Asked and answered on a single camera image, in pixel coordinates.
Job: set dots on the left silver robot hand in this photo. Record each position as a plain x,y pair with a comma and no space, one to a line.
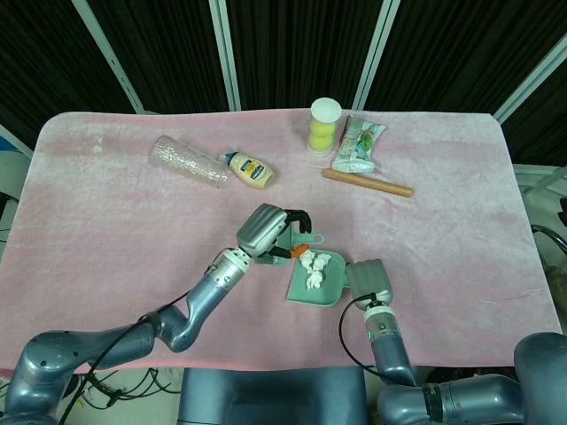
259,230

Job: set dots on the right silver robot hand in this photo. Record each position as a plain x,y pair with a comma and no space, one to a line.
370,281

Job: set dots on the mint green hand brush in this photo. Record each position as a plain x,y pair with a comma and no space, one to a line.
289,239

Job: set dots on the white paper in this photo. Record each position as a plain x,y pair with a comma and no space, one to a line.
314,281
319,262

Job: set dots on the mint green dustpan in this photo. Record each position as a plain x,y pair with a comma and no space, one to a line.
310,297

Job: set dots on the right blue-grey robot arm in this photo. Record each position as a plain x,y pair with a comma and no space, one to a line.
394,350

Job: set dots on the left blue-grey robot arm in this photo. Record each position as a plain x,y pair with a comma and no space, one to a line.
208,296

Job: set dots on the cream mayonnaise squeeze bottle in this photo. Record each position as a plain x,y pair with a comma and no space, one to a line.
250,170

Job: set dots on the wooden rolling pin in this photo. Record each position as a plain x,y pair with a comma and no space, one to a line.
367,182

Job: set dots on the clear textured plastic bottle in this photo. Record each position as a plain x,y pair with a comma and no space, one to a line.
186,161

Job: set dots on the yellow tennis ball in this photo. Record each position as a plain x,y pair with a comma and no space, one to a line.
325,128
321,142

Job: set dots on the silver green snack packet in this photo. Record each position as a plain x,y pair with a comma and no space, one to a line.
359,146

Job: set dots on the clear tennis ball tube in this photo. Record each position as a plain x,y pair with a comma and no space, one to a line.
325,110

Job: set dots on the pink plush tablecloth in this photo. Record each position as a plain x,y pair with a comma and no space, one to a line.
111,243

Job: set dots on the dark blue robot torso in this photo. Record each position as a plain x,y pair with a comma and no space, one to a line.
270,394

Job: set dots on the black partition panel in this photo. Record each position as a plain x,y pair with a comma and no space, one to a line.
40,57
301,44
545,128
465,48
164,48

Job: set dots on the white partition frame post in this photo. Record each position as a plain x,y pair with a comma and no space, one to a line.
531,75
111,57
226,53
376,48

